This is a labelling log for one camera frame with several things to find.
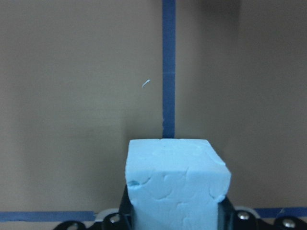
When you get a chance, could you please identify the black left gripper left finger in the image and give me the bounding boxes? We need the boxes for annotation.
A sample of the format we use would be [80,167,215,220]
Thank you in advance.
[54,186,132,230]

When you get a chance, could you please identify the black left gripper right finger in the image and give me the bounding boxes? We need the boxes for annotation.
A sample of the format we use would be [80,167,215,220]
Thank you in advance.
[218,198,307,230]

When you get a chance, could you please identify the light blue block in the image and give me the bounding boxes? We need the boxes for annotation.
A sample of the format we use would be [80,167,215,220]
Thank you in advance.
[125,139,231,230]

